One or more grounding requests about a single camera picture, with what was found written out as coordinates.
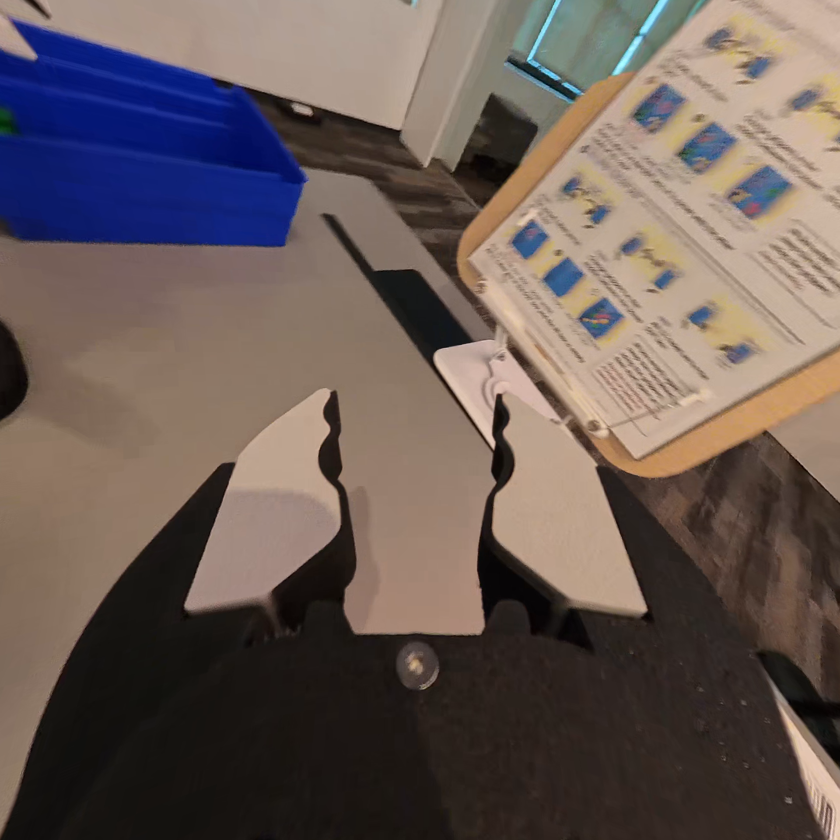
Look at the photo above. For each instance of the glass partition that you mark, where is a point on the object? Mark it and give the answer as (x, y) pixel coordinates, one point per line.
(590, 39)

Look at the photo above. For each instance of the green wooden cube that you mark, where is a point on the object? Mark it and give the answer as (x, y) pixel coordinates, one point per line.
(6, 121)

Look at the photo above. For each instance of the black rounded object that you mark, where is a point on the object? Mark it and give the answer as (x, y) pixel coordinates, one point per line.
(10, 374)

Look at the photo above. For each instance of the blue plastic bin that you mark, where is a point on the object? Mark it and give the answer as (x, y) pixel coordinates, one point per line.
(131, 190)

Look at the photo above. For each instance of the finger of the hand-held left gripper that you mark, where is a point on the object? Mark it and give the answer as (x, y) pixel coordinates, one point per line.
(38, 6)
(13, 39)

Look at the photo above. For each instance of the printed instruction sheet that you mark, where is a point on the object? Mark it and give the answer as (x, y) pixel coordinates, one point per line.
(656, 197)

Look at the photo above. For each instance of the white partition panel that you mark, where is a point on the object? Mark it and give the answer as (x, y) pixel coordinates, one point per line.
(262, 52)

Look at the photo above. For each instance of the laminated paper sheet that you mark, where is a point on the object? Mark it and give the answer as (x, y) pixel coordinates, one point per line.
(814, 787)

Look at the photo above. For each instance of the black desk flap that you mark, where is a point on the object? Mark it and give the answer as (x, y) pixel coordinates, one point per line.
(420, 308)

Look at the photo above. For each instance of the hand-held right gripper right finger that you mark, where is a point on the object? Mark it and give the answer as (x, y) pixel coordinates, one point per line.
(564, 531)

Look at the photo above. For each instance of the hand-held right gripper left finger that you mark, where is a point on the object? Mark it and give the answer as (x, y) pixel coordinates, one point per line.
(262, 525)

